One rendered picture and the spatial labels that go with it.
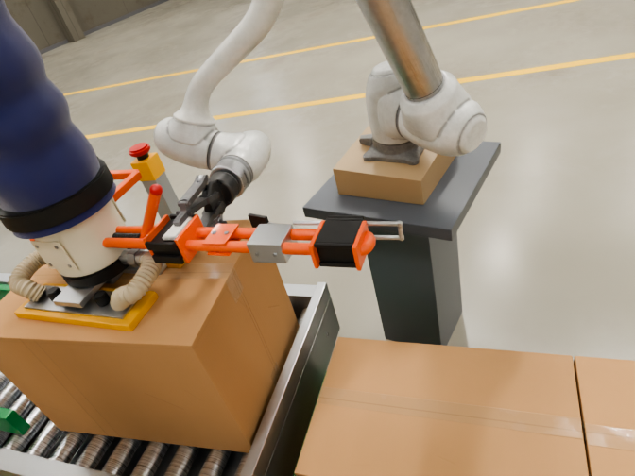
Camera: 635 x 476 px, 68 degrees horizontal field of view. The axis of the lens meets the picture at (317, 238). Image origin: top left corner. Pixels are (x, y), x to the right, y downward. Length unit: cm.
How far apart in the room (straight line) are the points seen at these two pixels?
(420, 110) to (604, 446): 83
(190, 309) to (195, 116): 47
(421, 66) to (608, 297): 140
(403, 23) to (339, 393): 88
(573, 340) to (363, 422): 109
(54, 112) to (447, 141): 86
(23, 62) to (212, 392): 70
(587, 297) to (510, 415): 111
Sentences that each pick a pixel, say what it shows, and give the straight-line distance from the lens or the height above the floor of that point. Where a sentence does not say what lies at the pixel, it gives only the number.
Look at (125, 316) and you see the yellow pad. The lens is 105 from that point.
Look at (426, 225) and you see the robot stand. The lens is 136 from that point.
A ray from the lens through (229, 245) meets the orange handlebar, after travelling 88.
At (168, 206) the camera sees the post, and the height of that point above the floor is 82.
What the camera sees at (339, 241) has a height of 110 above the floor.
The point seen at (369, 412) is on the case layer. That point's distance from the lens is 122.
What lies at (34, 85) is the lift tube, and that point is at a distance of 99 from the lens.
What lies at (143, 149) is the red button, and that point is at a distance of 162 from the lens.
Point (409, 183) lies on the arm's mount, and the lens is 141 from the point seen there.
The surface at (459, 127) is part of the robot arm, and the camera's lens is 123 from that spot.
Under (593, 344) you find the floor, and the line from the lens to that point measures 207.
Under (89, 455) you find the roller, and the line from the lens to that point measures 147.
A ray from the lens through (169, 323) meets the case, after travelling 100.
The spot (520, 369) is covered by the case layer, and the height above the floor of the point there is 54.
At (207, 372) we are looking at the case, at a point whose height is 87.
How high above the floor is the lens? 156
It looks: 36 degrees down
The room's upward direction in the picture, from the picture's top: 16 degrees counter-clockwise
